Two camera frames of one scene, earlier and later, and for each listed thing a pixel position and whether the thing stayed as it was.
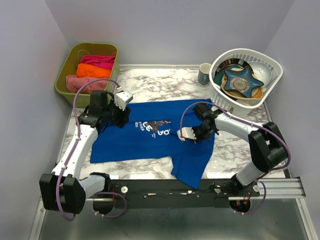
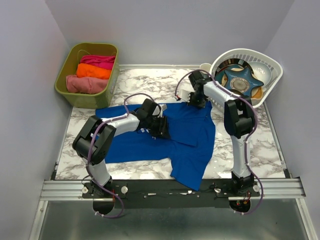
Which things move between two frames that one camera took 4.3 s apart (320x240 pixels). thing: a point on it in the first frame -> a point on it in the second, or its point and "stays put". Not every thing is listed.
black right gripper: [198, 138] -> [200, 105]
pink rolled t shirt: [74, 84] stays put
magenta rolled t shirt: [106, 62] stays put
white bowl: [262, 71] stays put
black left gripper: [122, 120] -> [162, 130]
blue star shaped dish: [243, 80] stays put
